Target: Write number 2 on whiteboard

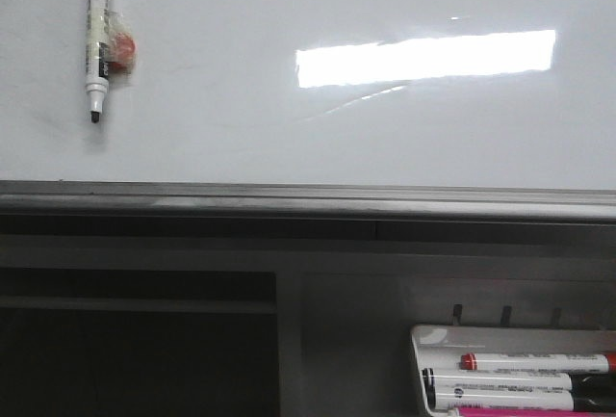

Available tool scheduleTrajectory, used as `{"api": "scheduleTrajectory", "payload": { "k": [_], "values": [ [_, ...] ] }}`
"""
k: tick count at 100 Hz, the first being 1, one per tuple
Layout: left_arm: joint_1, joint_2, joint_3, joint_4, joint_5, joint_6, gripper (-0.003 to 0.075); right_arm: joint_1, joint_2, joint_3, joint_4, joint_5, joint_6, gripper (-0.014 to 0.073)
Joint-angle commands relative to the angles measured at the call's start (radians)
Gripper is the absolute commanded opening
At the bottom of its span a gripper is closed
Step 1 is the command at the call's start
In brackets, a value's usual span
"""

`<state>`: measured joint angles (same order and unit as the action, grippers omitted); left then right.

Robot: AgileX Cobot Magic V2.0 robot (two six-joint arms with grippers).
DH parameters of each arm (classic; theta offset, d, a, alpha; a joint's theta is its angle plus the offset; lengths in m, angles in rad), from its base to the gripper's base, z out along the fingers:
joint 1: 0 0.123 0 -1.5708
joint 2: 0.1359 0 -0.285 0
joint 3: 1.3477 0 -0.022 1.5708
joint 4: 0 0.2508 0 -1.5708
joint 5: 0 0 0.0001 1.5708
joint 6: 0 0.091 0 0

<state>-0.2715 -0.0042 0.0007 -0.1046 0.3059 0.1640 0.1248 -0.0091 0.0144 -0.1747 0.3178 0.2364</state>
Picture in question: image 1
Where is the red magnet with clear tape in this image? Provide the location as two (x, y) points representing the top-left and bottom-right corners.
(105, 12), (137, 74)

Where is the white black-tip whiteboard marker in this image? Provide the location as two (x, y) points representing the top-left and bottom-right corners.
(85, 0), (111, 123)

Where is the white whiteboard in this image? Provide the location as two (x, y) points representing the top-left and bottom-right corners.
(1, 0), (615, 190)

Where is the white marker tray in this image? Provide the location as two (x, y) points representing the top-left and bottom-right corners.
(410, 325), (615, 416)

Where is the upper black-capped white marker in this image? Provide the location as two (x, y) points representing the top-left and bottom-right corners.
(422, 368), (615, 391)

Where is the black-capped white marker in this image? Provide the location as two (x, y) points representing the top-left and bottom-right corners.
(422, 368), (615, 391)
(427, 386), (615, 412)

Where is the grey cabinet with shelf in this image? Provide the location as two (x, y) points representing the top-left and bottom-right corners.
(1, 215), (615, 416)

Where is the pink marker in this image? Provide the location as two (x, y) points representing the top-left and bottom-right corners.
(448, 407), (615, 417)

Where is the lower black-capped white marker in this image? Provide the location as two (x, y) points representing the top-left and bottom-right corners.
(427, 386), (615, 412)

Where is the red-capped white marker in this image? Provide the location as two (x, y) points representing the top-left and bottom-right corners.
(460, 352), (615, 375)

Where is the grey whiteboard frame ledge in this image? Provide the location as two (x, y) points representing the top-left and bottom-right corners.
(1, 180), (615, 224)

